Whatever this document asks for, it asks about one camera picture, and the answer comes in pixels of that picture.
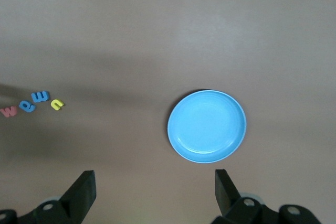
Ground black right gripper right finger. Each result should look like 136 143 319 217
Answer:
212 168 263 224

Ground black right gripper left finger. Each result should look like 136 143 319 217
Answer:
34 170 97 224

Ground yellow foam letter u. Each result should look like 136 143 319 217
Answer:
50 99 66 111

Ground blue foam letter a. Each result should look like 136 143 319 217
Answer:
20 99 36 113

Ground blue foam lowercase m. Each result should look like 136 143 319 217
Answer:
30 90 50 103

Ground pink foam letter w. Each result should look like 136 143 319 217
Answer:
0 105 18 118

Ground blue plate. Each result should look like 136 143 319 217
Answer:
167 89 247 164

